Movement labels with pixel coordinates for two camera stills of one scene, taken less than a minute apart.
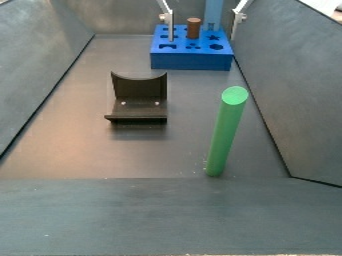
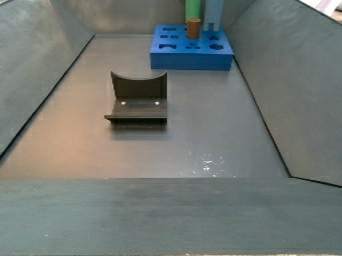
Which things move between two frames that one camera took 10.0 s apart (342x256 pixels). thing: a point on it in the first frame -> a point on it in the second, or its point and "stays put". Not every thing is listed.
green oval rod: (226, 127) -> (192, 10)
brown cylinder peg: (194, 23) stays put
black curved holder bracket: (140, 99) stays put
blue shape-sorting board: (204, 53) stays put
